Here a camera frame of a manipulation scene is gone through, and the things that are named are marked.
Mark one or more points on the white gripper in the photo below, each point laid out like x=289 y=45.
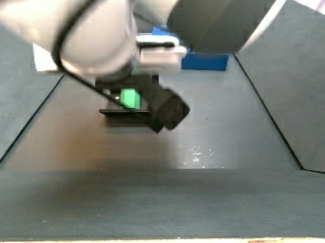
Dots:
x=161 y=54

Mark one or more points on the green hexagonal prism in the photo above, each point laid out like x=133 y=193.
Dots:
x=130 y=98

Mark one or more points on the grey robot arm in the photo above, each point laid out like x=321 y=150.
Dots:
x=94 y=32

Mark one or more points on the blue foam shape-sorter block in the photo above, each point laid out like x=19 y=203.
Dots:
x=198 y=61

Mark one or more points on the black curved holder stand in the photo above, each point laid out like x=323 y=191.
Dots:
x=117 y=113

